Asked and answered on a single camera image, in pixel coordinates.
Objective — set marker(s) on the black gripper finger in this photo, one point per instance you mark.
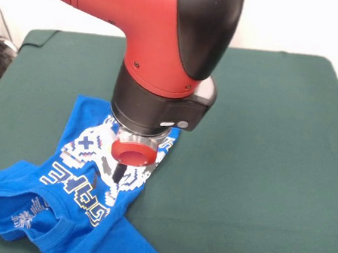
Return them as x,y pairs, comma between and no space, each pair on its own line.
118,174

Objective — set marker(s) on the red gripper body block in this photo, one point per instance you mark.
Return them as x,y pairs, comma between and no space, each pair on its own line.
134,156

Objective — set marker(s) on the blue printed t-shirt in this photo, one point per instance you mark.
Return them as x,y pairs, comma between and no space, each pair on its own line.
59,211

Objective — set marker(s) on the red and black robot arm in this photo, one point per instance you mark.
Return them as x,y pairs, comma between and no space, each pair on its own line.
153,41

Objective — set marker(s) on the dark green table cloth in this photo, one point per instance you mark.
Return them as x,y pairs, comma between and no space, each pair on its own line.
257,171

